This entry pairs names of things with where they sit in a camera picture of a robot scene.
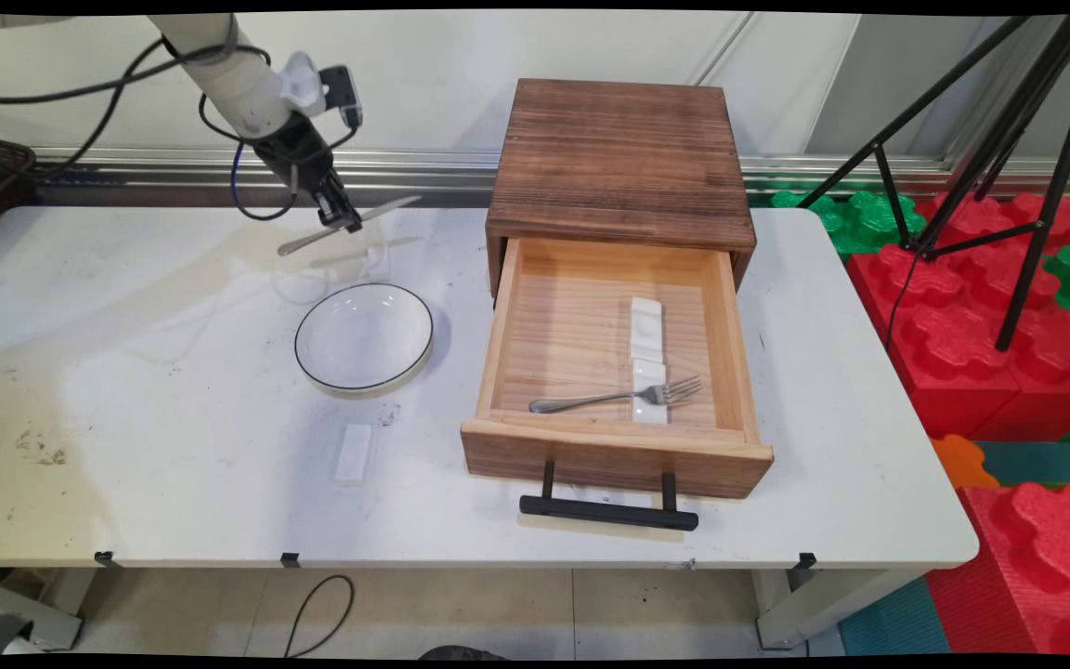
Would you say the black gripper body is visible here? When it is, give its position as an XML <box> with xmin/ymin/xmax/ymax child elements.
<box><xmin>260</xmin><ymin>111</ymin><xmax>341</xmax><ymax>202</ymax></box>

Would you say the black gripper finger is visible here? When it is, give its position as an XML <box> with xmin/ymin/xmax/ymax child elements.
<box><xmin>329</xmin><ymin>172</ymin><xmax>365</xmax><ymax>231</ymax></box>
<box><xmin>314</xmin><ymin>186</ymin><xmax>352</xmax><ymax>234</ymax></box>

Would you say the silver table knife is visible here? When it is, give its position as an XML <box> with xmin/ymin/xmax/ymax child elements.
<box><xmin>277</xmin><ymin>194</ymin><xmax>424</xmax><ymax>257</ymax></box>

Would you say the white bowl with black rim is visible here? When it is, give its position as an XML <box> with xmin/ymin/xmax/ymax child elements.
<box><xmin>294</xmin><ymin>282</ymin><xmax>436</xmax><ymax>399</ymax></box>

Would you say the light wooden drawer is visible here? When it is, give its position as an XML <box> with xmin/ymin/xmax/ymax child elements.
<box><xmin>460</xmin><ymin>237</ymin><xmax>775</xmax><ymax>501</ymax></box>

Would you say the dark wooden drawer cabinet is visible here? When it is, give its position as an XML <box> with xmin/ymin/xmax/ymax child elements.
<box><xmin>486</xmin><ymin>78</ymin><xmax>758</xmax><ymax>298</ymax></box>

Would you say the silver fork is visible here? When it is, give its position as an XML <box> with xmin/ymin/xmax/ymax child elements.
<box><xmin>528</xmin><ymin>374</ymin><xmax>703</xmax><ymax>415</ymax></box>

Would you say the grey table leg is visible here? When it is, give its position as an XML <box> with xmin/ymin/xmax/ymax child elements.
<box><xmin>0</xmin><ymin>569</ymin><xmax>98</xmax><ymax>655</ymax></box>

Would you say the white table leg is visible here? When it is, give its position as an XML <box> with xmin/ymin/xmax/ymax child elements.
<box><xmin>752</xmin><ymin>565</ymin><xmax>928</xmax><ymax>650</ymax></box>

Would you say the large red foam block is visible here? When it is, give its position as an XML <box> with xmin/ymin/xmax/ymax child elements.
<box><xmin>846</xmin><ymin>190</ymin><xmax>1070</xmax><ymax>443</ymax></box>

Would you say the orange foam piece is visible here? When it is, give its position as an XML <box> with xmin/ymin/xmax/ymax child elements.
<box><xmin>930</xmin><ymin>434</ymin><xmax>1001</xmax><ymax>490</ymax></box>

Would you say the teal foam mat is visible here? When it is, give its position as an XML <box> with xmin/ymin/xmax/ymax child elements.
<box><xmin>838</xmin><ymin>576</ymin><xmax>951</xmax><ymax>657</ymax></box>

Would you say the black tripod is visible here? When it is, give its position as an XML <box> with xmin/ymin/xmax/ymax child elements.
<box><xmin>795</xmin><ymin>13</ymin><xmax>1070</xmax><ymax>352</ymax></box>

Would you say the blue gripper cable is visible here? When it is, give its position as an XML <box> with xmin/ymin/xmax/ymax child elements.
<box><xmin>230</xmin><ymin>139</ymin><xmax>300</xmax><ymax>223</ymax></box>

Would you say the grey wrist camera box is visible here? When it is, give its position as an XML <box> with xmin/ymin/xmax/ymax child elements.
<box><xmin>319</xmin><ymin>64</ymin><xmax>365</xmax><ymax>130</ymax></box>

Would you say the aluminium wall rail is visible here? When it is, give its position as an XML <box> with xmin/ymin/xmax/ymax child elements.
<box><xmin>33</xmin><ymin>146</ymin><xmax>1070</xmax><ymax>209</ymax></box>

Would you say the black drawer handle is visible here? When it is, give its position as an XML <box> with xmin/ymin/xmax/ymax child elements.
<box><xmin>518</xmin><ymin>460</ymin><xmax>700</xmax><ymax>532</ymax></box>

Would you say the black floor cable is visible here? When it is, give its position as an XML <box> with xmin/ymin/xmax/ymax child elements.
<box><xmin>282</xmin><ymin>574</ymin><xmax>356</xmax><ymax>660</ymax></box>

